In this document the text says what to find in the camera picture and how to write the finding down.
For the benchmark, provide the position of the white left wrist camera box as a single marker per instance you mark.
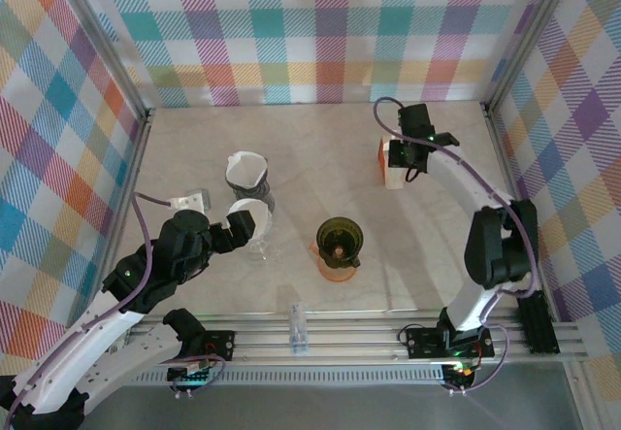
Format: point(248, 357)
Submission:
point(186, 202)

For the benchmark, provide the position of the orange pack of paper filters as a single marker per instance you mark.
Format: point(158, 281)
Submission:
point(394, 177)

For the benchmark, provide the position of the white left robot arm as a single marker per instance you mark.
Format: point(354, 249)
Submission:
point(87, 338)

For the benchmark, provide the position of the small clear plastic holder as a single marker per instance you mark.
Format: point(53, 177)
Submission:
point(299, 333)

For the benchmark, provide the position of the clear glass coffee dripper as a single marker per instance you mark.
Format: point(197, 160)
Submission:
point(264, 253)

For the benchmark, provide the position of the dark green coffee dripper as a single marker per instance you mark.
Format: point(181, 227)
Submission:
point(339, 236)

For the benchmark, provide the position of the green lit circuit board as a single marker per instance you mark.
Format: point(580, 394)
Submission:
point(194, 372)
point(461, 371)

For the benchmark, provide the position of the orange transparent measuring cup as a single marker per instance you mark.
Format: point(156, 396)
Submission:
point(335, 276)

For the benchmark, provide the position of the aluminium frame side rail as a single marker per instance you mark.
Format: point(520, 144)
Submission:
point(503, 158)
point(132, 173)

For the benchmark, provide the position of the aluminium frame leg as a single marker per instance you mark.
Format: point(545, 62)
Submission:
point(582, 401)

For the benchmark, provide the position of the aluminium frame cross rail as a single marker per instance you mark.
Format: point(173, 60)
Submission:
point(339, 338)

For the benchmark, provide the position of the short black extrusion bar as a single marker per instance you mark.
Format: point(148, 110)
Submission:
point(538, 328)

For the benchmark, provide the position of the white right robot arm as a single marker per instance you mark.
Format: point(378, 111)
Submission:
point(456, 173)

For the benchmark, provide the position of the aluminium frame upright post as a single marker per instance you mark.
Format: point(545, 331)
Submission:
point(107, 37)
point(528, 37)

